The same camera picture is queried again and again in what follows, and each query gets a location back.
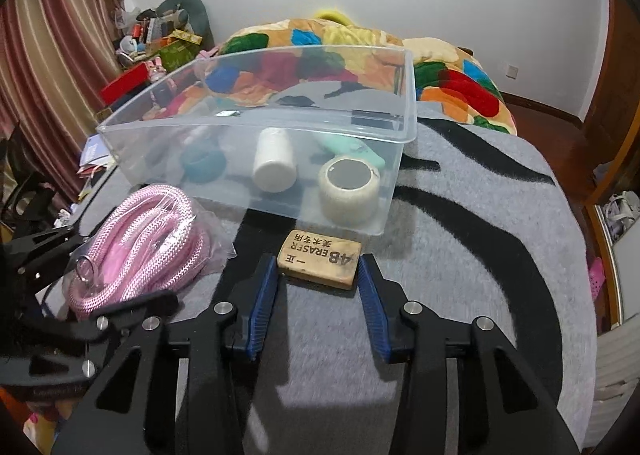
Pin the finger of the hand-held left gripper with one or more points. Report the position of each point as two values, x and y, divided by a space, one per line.
47 247
120 317

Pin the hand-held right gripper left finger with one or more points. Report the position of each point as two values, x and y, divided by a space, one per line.
262 307

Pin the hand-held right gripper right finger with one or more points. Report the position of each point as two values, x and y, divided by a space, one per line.
372 312

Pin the tan rubber eraser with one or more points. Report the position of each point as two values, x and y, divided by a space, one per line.
320 259

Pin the clear plastic storage bin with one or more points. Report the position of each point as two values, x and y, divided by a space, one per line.
260 85

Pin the stack of papers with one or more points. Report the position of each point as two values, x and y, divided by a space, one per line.
97 157

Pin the clear tape roll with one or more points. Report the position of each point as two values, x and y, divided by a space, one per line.
350 195

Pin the white plastic bottle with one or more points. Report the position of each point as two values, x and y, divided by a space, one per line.
274 160

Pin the dark teal tape roll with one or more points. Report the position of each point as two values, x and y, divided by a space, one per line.
202 165

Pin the mint green plastic device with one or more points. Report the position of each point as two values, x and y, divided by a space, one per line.
360 150

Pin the red box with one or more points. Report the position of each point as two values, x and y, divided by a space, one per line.
125 85

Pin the striped pink curtain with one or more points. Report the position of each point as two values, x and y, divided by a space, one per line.
50 60

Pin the pink slipper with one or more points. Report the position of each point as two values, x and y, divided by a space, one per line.
596 274

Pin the green printed box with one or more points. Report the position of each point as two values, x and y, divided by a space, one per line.
177 54

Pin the colourful patchwork blanket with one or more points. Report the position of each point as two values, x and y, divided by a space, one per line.
450 80

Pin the white ribbed basket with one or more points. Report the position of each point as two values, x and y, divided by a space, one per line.
615 380

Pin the white bag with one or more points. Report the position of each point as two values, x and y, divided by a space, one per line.
622 212

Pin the yellow pillow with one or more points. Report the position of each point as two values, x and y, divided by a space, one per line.
332 16

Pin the brown wooden door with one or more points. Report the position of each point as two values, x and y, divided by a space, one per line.
617 75

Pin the white wall socket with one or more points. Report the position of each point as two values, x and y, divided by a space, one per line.
512 70

